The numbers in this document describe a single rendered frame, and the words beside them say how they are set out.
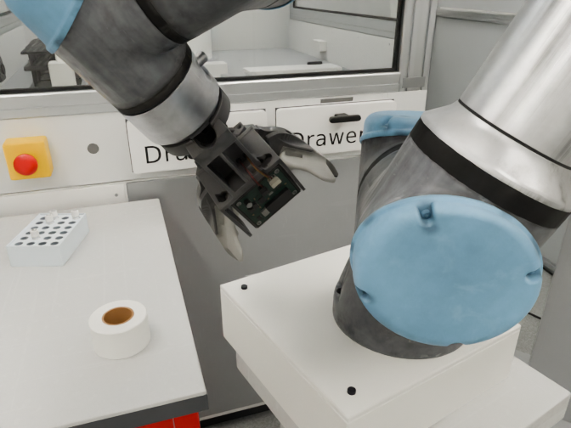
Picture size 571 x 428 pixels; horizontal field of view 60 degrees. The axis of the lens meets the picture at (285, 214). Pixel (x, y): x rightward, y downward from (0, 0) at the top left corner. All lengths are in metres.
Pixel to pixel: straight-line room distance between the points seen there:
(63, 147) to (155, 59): 0.72
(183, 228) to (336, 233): 0.39
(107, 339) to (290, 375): 0.23
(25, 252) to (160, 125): 0.53
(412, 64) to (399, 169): 0.89
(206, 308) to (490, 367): 0.81
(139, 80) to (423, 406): 0.40
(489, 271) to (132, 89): 0.27
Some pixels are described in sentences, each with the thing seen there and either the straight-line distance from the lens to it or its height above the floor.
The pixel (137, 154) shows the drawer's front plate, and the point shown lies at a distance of 1.05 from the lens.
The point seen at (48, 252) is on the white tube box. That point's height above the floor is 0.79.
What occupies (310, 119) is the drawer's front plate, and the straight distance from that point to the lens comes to 1.11.
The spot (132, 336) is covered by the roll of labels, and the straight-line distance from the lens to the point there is 0.64.
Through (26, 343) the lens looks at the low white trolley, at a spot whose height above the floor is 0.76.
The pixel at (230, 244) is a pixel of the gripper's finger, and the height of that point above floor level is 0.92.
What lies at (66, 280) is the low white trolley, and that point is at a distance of 0.84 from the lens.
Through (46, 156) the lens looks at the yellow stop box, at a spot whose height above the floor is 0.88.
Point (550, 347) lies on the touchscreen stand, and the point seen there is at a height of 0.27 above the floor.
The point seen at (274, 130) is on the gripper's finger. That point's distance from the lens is 0.50.
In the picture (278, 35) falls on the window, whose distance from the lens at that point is 1.09.
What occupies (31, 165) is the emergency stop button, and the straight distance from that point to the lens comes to 1.01.
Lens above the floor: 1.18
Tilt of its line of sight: 25 degrees down
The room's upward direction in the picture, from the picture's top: straight up
